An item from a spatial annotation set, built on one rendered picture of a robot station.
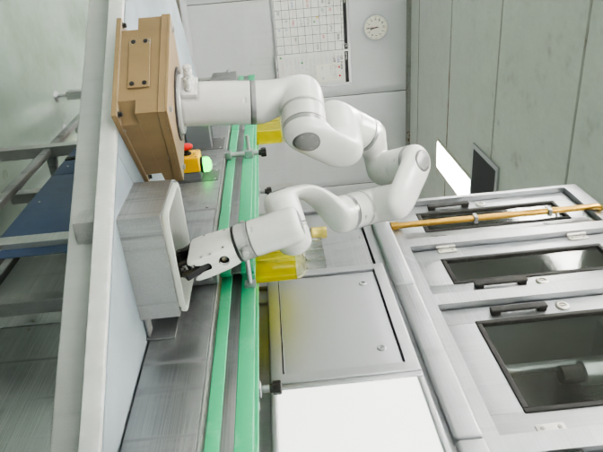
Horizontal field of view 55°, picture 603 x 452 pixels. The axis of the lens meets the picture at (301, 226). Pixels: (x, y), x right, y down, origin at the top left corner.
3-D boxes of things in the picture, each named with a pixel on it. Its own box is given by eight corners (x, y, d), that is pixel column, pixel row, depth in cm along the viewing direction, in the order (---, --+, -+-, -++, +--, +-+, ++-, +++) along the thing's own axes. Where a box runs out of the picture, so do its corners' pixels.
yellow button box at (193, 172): (175, 183, 165) (202, 180, 165) (170, 158, 162) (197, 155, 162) (179, 173, 171) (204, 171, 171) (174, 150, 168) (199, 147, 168)
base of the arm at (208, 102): (171, 91, 115) (250, 89, 116) (174, 50, 122) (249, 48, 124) (181, 145, 128) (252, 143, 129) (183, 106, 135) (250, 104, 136)
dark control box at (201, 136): (186, 150, 189) (212, 147, 190) (182, 126, 186) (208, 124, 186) (188, 142, 197) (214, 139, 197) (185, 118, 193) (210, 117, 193)
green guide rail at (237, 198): (215, 250, 134) (250, 247, 134) (215, 247, 134) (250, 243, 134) (239, 77, 290) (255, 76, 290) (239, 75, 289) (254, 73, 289)
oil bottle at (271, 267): (224, 287, 148) (309, 279, 149) (222, 268, 146) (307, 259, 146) (225, 275, 153) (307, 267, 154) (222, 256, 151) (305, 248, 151)
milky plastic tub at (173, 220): (143, 321, 114) (187, 317, 114) (117, 219, 104) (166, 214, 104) (156, 274, 129) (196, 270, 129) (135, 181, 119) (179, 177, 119)
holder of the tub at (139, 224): (145, 343, 116) (185, 338, 117) (115, 220, 104) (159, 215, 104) (159, 294, 132) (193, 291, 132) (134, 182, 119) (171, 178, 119)
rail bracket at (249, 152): (224, 161, 183) (266, 158, 183) (221, 139, 179) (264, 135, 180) (224, 157, 186) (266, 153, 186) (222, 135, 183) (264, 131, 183)
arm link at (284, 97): (250, 99, 134) (318, 97, 136) (252, 143, 128) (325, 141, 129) (249, 67, 126) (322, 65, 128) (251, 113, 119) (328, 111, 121)
